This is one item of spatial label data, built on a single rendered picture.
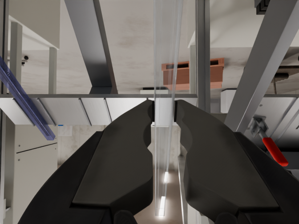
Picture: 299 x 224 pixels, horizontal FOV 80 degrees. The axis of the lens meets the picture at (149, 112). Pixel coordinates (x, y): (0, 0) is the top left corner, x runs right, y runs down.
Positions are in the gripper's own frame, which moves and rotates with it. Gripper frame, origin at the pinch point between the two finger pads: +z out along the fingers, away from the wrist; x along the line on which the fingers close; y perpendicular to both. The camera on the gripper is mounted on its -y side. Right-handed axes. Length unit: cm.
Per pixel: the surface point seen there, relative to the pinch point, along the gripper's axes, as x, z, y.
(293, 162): 30.5, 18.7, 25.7
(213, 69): 98, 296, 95
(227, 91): 245, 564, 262
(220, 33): 29, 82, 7
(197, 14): 13, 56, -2
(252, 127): 19.6, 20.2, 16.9
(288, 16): 16.5, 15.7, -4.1
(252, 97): 16.7, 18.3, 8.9
